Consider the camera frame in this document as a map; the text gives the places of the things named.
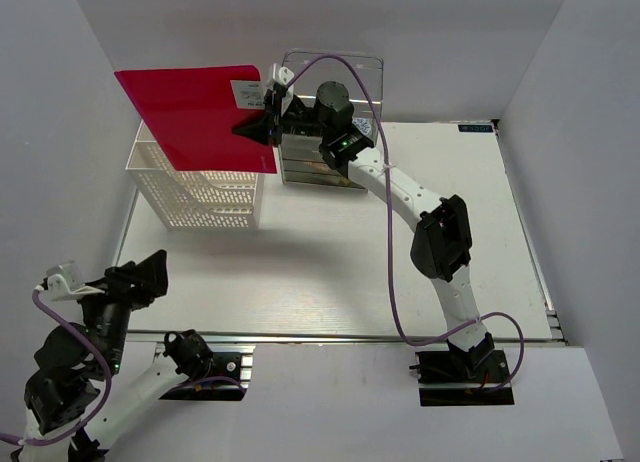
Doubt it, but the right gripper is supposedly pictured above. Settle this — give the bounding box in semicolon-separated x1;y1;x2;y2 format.
232;89;331;148

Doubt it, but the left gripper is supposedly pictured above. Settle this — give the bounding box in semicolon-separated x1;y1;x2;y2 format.
72;247;170;373

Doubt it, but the clear acrylic drawer organizer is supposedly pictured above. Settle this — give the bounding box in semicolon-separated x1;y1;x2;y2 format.
278;49;384;191

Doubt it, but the blue cleaning gel jar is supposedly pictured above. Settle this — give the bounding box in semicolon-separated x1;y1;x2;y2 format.
352;117;373;138

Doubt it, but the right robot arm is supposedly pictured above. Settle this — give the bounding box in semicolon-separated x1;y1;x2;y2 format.
232;82;494;381

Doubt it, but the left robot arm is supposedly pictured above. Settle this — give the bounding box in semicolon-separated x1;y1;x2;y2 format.
1;250;214;461

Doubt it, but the white plastic file rack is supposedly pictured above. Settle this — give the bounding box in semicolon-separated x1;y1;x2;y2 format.
126;123;264;231

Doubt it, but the dark label sticker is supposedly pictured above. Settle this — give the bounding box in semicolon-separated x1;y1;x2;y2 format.
458;124;493;133

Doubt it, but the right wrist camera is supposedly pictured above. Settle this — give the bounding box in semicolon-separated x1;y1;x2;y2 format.
265;63;295;98

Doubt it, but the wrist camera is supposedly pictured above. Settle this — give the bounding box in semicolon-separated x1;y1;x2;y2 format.
42;261;85;301
265;63;295;98

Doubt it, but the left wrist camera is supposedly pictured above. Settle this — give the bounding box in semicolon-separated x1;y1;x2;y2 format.
42;261;85;301

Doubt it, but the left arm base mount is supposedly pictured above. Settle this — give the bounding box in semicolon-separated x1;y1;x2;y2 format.
161;344;254;402

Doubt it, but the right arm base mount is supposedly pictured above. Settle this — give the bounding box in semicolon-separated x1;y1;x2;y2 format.
409;350;515;407

